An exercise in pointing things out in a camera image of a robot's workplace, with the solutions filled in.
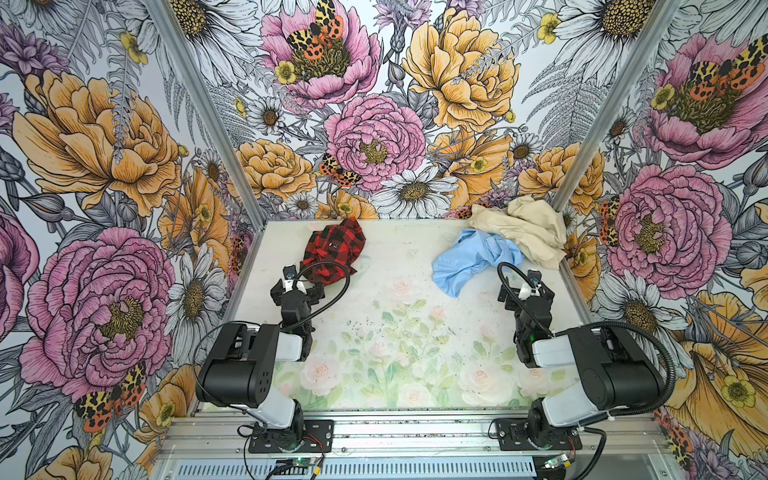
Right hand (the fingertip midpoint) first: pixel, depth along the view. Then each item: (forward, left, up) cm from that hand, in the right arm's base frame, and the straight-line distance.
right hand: (522, 286), depth 92 cm
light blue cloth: (+11, +18, -5) cm, 21 cm away
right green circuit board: (-42, +2, -10) cm, 44 cm away
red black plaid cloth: (+16, +59, -1) cm, 61 cm away
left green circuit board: (-41, +61, -8) cm, 74 cm away
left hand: (+3, +67, +1) cm, 67 cm away
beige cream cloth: (+24, -12, 0) cm, 27 cm away
